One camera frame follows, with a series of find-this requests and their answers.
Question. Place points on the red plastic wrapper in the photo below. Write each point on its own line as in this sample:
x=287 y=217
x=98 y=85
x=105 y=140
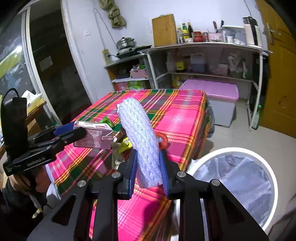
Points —
x=162 y=140

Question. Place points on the clear plastic bottle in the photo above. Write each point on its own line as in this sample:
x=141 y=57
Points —
x=180 y=35

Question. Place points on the strawberry milk carton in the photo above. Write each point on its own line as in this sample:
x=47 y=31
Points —
x=98 y=135

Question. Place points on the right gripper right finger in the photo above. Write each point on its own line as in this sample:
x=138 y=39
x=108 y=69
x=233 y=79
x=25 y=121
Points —
x=169 y=169

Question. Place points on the white power strip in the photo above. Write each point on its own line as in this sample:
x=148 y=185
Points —
x=107 y=57

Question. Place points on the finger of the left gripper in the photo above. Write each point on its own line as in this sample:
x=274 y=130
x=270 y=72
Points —
x=67 y=138
x=52 y=132

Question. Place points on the red lidded jar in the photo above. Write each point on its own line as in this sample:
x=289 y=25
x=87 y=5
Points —
x=198 y=37

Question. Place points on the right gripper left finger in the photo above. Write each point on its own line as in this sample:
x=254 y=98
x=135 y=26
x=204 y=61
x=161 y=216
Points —
x=128 y=171

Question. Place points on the grey metal shelf unit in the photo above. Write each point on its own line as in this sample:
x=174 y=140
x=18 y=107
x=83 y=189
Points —
x=245 y=66

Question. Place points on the wooden cutting board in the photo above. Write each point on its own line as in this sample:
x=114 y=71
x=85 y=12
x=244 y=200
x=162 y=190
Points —
x=164 y=30

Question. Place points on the yellow wrapper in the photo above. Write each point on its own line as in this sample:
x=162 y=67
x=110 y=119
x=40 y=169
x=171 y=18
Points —
x=125 y=145

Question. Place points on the pink plastic basket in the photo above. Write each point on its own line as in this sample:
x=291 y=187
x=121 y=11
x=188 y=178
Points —
x=138 y=73

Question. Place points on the white trash bin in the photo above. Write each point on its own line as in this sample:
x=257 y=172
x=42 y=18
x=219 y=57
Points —
x=229 y=194

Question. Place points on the black induction cooker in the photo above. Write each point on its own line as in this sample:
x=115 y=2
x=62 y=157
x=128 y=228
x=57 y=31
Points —
x=128 y=52

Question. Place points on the pink plaid tablecloth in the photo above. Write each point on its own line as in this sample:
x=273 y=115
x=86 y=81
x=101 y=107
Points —
x=182 y=115

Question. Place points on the green snack bag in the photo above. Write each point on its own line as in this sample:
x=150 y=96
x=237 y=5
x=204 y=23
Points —
x=107 y=121

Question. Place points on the pink lidded storage box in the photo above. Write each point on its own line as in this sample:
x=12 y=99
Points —
x=221 y=96

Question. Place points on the white thermos flask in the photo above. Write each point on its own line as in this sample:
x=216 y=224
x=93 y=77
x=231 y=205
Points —
x=252 y=32

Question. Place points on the white foam fruit net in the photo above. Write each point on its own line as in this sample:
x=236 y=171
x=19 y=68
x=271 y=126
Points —
x=139 y=130

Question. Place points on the steel cooking pot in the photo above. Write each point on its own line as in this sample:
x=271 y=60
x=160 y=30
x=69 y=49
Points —
x=126 y=42

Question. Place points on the green glass bottle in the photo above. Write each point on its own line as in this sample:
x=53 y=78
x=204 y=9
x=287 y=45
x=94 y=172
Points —
x=255 y=124

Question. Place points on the green cap sauce bottle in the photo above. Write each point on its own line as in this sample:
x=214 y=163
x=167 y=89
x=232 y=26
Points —
x=185 y=32

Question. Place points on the small wooden shelf cabinet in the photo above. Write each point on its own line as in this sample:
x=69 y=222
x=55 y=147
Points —
x=119 y=73

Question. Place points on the operator left hand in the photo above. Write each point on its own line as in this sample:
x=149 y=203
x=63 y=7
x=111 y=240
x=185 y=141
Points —
x=21 y=183

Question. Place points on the hanging olive cloth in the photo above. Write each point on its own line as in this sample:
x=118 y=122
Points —
x=117 y=21

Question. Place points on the yellow wooden door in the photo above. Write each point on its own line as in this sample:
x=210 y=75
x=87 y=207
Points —
x=279 y=109

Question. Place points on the grey oil jug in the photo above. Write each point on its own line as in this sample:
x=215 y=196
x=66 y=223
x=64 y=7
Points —
x=198 y=63

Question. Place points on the dark soy sauce bottle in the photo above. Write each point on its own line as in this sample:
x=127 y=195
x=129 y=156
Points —
x=190 y=30

